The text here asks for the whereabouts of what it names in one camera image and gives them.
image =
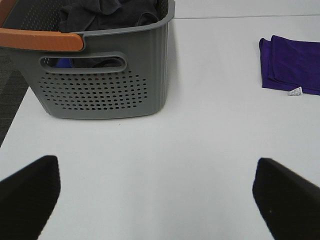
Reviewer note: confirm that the purple towel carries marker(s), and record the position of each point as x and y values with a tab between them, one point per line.
290	64

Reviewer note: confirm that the orange basket handle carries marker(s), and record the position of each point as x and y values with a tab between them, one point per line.
52	41

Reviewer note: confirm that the blue cloth inside basket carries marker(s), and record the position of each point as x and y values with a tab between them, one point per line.
64	63

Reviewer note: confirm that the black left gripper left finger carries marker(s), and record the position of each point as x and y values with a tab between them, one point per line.
28	198

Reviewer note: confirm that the grey perforated laundry basket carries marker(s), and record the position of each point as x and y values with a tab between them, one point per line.
119	73

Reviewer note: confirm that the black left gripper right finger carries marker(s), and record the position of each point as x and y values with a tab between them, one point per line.
288	203

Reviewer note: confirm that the dark grey clothes in basket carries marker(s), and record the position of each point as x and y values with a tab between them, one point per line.
95	15

